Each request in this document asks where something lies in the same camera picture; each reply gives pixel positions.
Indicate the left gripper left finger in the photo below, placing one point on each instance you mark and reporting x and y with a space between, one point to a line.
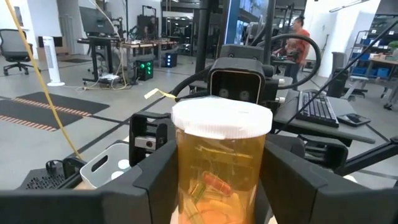
93 208

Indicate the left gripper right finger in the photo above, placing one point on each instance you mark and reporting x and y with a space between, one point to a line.
326 205

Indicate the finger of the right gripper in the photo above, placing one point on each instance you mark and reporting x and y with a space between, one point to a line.
323 155
140 130

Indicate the light grey plastic bin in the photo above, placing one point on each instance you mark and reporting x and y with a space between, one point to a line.
90 174

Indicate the grey desk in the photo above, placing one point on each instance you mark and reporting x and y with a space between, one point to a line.
342 133

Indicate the yellow tape tag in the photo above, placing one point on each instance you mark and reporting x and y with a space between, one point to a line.
155 92

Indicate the black smartphone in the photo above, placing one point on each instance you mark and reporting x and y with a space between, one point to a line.
354 119

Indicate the black keyboard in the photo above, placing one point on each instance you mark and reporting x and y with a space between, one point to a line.
317 109

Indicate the person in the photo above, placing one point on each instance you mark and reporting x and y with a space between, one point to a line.
300 43

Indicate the computer with green lights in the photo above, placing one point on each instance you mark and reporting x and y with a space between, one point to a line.
144 70

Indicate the black striped floor mat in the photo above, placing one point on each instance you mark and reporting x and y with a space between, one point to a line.
68 102
31 115

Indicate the computer with blue lights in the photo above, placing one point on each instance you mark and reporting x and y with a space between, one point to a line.
171 59

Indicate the wooden work table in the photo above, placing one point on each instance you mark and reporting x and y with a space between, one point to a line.
146 45

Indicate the black standing desk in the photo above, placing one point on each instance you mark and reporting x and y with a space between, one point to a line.
94 40

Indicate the shelf with blue bins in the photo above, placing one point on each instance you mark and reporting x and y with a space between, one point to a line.
373 53

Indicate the white tower fan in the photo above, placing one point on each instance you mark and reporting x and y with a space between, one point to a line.
51 59

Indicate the dark computer monitor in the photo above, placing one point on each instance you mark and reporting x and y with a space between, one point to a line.
96 21

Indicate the black office chair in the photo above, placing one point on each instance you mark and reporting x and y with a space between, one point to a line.
12 46

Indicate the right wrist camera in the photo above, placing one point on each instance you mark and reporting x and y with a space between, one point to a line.
236 77

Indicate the black aluminium table frame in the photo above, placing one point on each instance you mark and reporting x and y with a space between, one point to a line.
373 155

